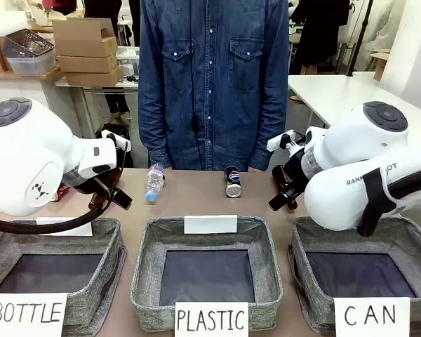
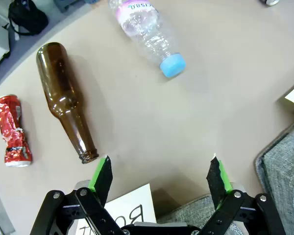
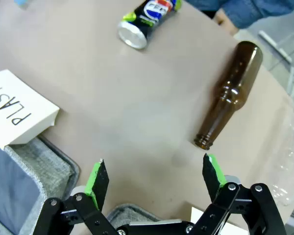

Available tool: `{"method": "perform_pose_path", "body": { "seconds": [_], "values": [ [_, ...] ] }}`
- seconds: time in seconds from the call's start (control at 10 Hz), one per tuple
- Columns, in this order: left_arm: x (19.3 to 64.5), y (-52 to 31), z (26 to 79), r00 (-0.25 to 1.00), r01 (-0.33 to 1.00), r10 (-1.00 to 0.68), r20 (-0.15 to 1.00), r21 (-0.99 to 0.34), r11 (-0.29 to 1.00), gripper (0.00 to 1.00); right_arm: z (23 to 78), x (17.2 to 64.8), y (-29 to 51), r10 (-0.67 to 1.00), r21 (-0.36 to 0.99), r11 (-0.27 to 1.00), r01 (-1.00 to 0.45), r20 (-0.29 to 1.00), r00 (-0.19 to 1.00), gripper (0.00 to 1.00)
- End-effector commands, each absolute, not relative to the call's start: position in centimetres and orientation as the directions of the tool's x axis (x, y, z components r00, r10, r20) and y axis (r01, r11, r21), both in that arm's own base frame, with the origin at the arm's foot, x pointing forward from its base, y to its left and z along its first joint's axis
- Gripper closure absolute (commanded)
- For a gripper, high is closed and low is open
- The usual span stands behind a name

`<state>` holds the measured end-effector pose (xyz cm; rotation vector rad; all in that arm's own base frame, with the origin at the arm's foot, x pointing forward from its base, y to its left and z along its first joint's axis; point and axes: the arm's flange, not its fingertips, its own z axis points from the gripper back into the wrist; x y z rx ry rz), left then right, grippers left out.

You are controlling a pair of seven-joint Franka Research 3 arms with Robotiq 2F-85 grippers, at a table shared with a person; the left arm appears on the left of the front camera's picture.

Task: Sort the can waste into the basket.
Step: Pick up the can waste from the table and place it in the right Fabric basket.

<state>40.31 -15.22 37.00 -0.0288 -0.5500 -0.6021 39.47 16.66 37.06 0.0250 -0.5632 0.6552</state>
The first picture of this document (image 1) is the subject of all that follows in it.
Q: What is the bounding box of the grey fabric basket plastic label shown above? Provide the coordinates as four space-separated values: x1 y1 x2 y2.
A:
130 215 284 333

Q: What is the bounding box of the grey fabric basket can label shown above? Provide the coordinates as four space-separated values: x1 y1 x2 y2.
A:
288 214 421 334

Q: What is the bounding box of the white desk with boxes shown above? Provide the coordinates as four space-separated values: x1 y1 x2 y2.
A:
53 76 140 138

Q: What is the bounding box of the person's left forearm denim sleeve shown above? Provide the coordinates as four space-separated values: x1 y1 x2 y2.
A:
248 80 290 173

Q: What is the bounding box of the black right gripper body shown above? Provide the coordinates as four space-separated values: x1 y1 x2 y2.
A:
272 153 307 198

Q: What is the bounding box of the background person in black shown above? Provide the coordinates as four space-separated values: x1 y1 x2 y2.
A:
289 0 351 75

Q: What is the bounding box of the blank white card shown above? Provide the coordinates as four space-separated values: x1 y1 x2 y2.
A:
183 214 239 235
35 216 93 237

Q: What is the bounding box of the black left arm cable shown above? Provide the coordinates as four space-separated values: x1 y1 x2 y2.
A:
0 142 131 235

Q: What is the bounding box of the large open cardboard box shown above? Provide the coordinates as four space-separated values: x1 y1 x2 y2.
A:
51 18 117 44

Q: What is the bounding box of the black tripod stand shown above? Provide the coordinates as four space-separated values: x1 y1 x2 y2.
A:
349 0 375 77

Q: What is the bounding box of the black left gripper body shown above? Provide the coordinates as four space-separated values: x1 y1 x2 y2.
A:
63 165 124 196

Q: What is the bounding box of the grey fabric basket bottle label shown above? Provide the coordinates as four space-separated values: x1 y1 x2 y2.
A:
0 217 127 327

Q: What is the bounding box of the white BOTTLE sign card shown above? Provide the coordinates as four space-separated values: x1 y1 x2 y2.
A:
0 292 69 337

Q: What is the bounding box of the white background table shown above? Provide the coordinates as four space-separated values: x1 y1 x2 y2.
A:
287 71 421 131

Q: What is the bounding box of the white PLASTIC sign card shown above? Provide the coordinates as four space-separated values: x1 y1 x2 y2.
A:
174 300 250 337

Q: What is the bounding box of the clear plastic storage tub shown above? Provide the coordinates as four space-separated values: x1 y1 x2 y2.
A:
6 51 58 76

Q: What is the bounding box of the clear plastic water bottle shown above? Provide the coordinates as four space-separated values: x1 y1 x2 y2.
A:
145 163 167 204

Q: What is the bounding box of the person in denim shirt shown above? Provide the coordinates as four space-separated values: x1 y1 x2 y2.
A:
138 0 290 173

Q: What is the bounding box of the person's right forearm denim sleeve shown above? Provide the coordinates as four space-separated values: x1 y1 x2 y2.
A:
138 80 173 170

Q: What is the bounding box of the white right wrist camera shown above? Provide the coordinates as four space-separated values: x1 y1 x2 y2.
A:
267 129 305 153

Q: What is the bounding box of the blue Pepsi can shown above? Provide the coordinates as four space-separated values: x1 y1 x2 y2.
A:
224 165 242 199

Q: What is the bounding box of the black right arm cable strap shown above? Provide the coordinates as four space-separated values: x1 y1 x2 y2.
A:
356 167 421 238

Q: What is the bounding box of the white CAN sign card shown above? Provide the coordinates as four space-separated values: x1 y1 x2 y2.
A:
333 296 411 337

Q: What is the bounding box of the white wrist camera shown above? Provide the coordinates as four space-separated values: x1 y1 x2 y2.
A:
267 129 305 153
100 129 131 149

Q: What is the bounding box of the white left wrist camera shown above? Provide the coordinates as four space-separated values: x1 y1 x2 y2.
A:
100 129 131 149

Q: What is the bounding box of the flat cardboard box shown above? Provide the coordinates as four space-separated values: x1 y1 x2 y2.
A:
54 36 119 59
64 65 123 88
57 52 119 74

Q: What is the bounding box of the black bag on floor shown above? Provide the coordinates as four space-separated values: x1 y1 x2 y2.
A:
95 122 135 159

